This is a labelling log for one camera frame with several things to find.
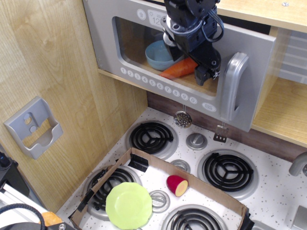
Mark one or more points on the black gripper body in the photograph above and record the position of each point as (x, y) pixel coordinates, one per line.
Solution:
(196, 46)

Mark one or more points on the hanging metal spatula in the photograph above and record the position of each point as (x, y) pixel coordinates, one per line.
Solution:
(221, 133)

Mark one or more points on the front left stove burner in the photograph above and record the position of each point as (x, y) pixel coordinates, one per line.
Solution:
(97, 204)

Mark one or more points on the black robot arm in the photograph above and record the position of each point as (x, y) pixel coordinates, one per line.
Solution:
(190, 28)

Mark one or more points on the wooden toy kitchen shelf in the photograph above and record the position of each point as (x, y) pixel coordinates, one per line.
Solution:
(278, 107)

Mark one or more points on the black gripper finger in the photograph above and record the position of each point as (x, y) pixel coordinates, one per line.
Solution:
(202, 74)
(175, 52)

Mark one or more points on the back right stove burner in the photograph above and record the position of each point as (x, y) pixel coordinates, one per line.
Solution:
(229, 171)

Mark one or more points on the light blue bowl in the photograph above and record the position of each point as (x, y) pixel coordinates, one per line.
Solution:
(158, 56)

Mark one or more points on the grey stove knob front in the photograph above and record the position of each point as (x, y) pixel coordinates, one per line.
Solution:
(160, 201)

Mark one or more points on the hanging metal strainer spoon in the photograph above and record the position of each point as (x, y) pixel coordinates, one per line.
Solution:
(182, 119)

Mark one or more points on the brown cardboard barrier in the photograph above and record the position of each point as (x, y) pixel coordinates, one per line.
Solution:
(141, 161)

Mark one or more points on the stove burner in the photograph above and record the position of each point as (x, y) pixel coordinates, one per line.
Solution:
(153, 137)
(97, 204)
(193, 217)
(229, 171)

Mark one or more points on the green plastic plate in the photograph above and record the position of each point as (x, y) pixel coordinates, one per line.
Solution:
(129, 206)

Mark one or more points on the grey sink faucet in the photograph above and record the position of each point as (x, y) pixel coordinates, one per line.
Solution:
(299, 165)

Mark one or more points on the grey toy microwave door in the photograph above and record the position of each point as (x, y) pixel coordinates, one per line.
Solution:
(181, 50)

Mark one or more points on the red toy apple half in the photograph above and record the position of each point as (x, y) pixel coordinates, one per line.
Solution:
(177, 185)

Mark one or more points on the front right stove burner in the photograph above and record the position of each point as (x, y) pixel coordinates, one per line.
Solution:
(193, 217)

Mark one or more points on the grey wall phone holder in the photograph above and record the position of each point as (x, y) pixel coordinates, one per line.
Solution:
(27, 121)

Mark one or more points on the back left stove burner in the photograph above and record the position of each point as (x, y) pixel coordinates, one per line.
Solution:
(153, 137)

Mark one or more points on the orange toy carrot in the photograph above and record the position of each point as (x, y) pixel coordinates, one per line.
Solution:
(182, 68)

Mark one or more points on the grey stove knob middle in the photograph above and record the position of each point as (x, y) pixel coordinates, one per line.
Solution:
(181, 164)

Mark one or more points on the grey stove knob back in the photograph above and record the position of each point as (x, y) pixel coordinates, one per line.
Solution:
(196, 141)

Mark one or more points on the grey stove knob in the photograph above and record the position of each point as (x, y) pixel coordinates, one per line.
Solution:
(196, 141)
(181, 164)
(160, 201)

